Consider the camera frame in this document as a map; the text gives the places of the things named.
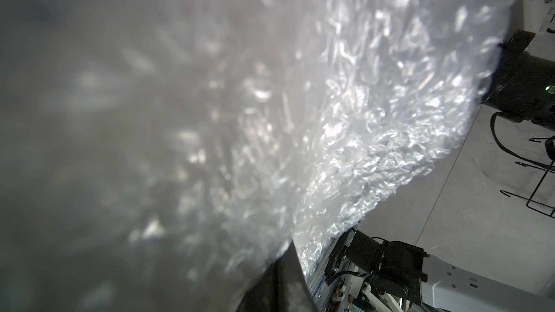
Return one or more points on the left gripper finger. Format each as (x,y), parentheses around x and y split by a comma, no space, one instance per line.
(282,288)

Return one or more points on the clear bubble wrap sheet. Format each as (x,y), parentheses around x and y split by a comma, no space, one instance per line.
(161,155)

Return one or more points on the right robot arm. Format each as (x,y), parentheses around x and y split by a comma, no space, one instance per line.
(522,86)

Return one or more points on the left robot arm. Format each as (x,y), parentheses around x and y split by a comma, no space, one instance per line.
(362,273)

